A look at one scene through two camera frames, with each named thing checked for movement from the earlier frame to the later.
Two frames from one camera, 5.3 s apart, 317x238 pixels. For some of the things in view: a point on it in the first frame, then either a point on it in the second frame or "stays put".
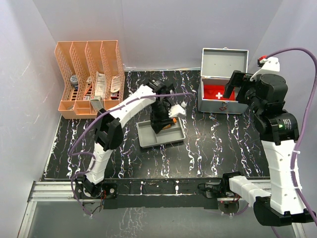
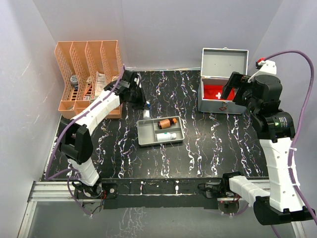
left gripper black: (158, 123) -> (142, 102)
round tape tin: (74, 80) stays put
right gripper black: (239, 79) stays put
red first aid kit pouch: (216, 92) stays put
